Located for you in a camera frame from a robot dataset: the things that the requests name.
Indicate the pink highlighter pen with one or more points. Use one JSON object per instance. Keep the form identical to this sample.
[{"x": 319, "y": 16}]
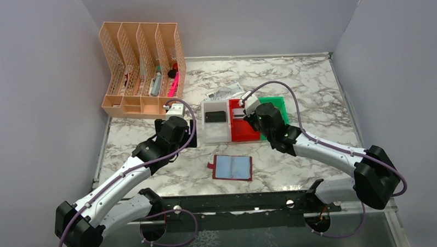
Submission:
[{"x": 175, "y": 75}]

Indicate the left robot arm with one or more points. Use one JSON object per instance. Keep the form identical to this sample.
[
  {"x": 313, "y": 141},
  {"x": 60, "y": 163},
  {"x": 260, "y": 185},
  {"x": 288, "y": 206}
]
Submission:
[{"x": 86, "y": 222}]

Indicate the peach plastic file organizer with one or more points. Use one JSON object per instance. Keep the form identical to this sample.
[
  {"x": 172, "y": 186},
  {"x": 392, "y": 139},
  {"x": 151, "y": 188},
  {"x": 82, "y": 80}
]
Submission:
[{"x": 133, "y": 52}]

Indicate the paper receipts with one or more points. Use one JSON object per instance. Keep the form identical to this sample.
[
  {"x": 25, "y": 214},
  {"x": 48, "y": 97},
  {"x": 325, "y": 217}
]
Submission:
[{"x": 226, "y": 92}]

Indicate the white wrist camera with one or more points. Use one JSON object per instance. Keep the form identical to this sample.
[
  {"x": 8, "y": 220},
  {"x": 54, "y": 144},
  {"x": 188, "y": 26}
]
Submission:
[
  {"x": 174, "y": 110},
  {"x": 248, "y": 103}
]

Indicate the green plastic bin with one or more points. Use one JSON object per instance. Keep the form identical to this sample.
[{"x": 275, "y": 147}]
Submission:
[{"x": 278, "y": 106}]

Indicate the red leather card holder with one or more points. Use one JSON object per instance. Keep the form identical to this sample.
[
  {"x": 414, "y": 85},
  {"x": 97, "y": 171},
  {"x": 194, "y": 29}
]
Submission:
[{"x": 230, "y": 167}]

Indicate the silver credit card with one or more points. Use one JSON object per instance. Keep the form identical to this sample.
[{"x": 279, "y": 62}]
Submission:
[{"x": 238, "y": 113}]

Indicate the grey green marker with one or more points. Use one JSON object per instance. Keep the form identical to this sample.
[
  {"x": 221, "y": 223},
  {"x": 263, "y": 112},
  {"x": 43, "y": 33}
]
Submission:
[{"x": 155, "y": 84}]

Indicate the white plastic bin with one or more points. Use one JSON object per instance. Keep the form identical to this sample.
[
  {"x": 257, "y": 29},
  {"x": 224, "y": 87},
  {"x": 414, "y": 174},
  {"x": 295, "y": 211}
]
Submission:
[{"x": 215, "y": 132}]

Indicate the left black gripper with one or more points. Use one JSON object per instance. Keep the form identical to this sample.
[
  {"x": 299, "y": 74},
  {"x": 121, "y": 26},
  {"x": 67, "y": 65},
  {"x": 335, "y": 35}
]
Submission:
[{"x": 187, "y": 137}]

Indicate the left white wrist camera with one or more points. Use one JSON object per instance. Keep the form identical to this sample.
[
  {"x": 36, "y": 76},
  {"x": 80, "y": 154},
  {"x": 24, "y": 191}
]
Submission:
[{"x": 174, "y": 110}]

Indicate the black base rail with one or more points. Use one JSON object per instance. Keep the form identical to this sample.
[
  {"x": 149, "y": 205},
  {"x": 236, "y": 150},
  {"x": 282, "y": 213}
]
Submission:
[{"x": 223, "y": 212}]

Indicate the red plastic bin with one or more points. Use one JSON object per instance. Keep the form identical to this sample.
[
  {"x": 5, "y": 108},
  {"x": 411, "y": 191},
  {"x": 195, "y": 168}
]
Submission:
[{"x": 240, "y": 129}]

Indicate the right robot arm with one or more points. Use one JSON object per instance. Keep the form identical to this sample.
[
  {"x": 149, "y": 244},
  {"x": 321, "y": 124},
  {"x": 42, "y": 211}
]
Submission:
[{"x": 371, "y": 175}]

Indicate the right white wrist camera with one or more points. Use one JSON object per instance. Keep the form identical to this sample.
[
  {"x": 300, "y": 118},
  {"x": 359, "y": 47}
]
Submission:
[{"x": 248, "y": 103}]

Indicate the black credit card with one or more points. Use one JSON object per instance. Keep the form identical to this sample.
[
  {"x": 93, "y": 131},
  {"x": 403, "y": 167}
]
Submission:
[{"x": 215, "y": 116}]

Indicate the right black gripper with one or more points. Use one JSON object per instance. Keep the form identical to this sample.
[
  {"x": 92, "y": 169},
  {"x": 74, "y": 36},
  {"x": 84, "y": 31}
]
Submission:
[{"x": 249, "y": 118}]

